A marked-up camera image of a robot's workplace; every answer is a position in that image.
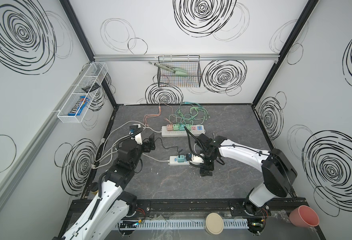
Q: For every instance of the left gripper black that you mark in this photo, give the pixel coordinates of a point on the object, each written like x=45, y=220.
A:
x=147, y=144

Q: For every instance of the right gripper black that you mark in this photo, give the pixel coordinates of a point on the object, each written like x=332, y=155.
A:
x=207, y=164

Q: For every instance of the white multicolour power strip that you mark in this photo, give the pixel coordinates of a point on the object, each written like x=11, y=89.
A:
x=196, y=131

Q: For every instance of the light teal charger plug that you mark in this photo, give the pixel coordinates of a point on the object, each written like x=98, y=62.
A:
x=180, y=158

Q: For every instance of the white blue power strip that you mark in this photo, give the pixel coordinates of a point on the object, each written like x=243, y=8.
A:
x=173, y=162

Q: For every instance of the pink charger plug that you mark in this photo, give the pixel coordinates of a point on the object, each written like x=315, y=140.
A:
x=170, y=127

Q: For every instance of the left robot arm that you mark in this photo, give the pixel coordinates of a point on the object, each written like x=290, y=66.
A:
x=112, y=202

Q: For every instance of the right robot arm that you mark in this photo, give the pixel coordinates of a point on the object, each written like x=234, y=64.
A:
x=277, y=171

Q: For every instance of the yellow bottle black cap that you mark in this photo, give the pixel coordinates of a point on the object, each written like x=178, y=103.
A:
x=94, y=188

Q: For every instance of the blue candy packet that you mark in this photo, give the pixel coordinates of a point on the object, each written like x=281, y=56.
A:
x=79, y=106

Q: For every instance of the black remote control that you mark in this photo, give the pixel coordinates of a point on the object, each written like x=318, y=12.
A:
x=91, y=88

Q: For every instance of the beige round lid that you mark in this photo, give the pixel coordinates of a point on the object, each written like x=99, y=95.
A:
x=214, y=223

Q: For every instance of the green kitchen tongs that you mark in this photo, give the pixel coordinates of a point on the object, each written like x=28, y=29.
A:
x=176, y=71

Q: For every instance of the pink plastic cup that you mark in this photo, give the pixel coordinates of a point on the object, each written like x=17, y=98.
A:
x=304, y=216

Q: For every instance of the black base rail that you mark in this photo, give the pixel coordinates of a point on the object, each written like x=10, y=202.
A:
x=234, y=206

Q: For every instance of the white wire wall shelf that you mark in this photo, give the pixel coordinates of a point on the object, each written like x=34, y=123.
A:
x=90, y=74

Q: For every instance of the white slotted cable duct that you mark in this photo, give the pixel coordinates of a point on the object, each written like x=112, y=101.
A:
x=180, y=225

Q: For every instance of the black wire wall basket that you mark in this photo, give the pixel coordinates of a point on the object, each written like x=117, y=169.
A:
x=190, y=63

